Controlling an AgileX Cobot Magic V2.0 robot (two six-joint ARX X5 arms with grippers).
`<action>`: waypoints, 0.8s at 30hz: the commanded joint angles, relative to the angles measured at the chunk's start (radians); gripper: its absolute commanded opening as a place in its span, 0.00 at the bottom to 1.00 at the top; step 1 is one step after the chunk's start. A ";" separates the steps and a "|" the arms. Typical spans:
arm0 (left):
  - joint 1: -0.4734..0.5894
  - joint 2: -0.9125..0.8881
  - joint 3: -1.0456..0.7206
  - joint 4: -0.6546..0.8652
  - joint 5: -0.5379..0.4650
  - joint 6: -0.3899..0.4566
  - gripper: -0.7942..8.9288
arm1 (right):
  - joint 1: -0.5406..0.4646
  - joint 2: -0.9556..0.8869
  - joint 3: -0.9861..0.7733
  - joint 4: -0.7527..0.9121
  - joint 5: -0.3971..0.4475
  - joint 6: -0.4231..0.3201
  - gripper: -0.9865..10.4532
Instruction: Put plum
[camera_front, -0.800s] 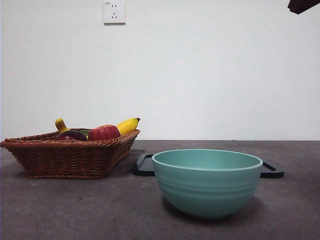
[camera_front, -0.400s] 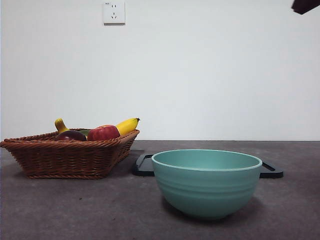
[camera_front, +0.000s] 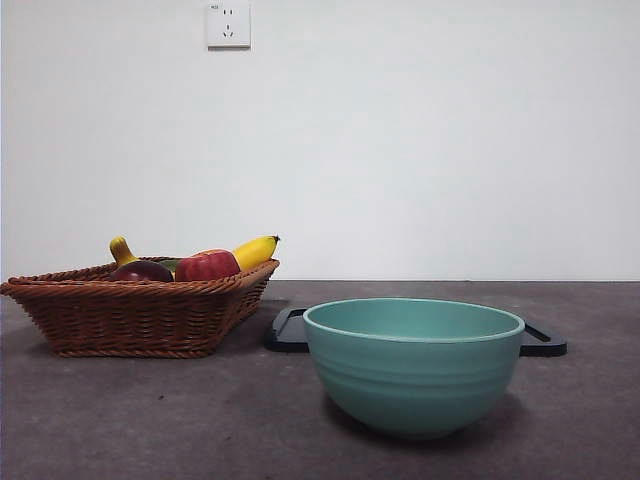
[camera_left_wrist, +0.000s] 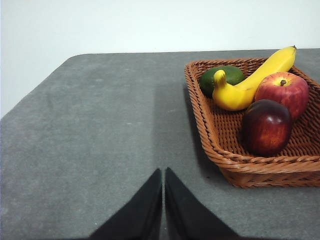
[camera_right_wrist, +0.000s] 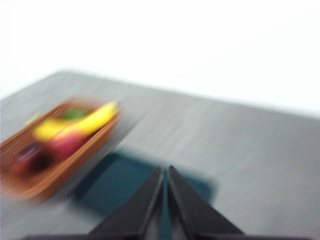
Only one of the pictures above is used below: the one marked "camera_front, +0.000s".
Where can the black rectangular tray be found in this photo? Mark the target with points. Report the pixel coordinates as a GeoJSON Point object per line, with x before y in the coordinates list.
{"type": "Point", "coordinates": [287, 332]}

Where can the green fruit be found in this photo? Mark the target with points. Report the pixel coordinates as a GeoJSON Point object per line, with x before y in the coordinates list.
{"type": "Point", "coordinates": [170, 265]}

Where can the red apple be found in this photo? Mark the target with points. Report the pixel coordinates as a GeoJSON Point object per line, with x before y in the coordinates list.
{"type": "Point", "coordinates": [207, 265]}

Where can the brown wicker basket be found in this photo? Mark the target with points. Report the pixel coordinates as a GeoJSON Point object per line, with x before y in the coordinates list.
{"type": "Point", "coordinates": [130, 320]}

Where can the dark purple plum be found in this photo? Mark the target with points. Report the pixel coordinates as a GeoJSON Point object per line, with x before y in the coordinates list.
{"type": "Point", "coordinates": [140, 272]}

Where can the teal ribbed bowl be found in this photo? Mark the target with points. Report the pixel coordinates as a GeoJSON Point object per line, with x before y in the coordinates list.
{"type": "Point", "coordinates": [415, 380]}

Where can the yellow banana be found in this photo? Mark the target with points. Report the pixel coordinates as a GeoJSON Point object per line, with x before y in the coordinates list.
{"type": "Point", "coordinates": [257, 250]}

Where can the white wall socket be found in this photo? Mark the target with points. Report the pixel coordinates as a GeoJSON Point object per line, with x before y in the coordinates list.
{"type": "Point", "coordinates": [229, 25]}

